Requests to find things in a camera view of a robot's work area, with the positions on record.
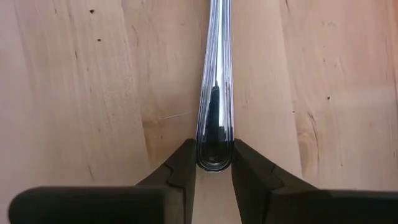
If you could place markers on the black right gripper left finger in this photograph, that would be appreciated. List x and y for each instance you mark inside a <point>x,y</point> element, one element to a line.
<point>109,205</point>

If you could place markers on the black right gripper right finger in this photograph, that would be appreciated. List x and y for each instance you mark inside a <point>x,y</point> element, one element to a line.
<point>311,208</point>

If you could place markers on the steel table knife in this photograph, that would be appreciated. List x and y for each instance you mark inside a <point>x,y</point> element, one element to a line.
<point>217,62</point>

